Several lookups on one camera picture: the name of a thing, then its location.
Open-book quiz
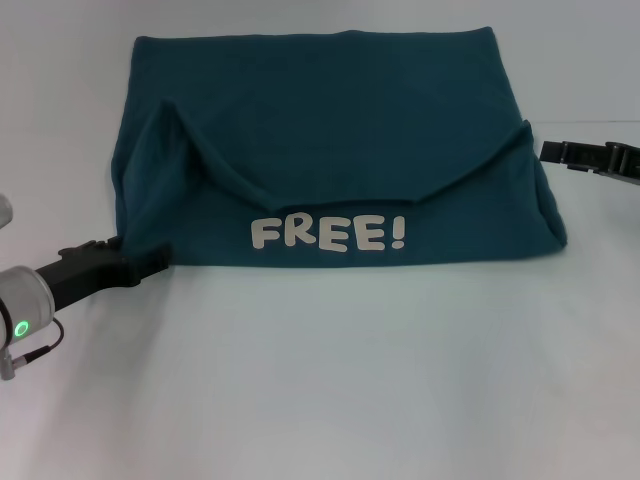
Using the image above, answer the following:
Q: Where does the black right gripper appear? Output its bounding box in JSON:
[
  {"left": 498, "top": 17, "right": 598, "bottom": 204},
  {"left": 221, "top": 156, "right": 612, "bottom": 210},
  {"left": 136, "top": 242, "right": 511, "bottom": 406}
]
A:
[{"left": 541, "top": 140, "right": 640, "bottom": 188}]

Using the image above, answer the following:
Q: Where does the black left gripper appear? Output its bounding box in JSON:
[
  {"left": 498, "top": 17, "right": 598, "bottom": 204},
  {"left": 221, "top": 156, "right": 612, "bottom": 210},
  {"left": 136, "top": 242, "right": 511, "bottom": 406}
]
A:
[{"left": 34, "top": 236, "right": 173, "bottom": 314}]

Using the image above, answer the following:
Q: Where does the teal blue shirt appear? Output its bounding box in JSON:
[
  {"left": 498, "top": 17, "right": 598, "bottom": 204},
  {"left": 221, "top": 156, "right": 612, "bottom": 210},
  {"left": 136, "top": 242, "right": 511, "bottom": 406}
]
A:
[{"left": 110, "top": 25, "right": 569, "bottom": 269}]

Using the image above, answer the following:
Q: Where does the left arm gripper cable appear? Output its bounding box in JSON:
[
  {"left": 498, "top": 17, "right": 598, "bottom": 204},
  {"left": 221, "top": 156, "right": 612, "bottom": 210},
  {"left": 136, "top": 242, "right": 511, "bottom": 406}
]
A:
[{"left": 0, "top": 318, "right": 66, "bottom": 382}]

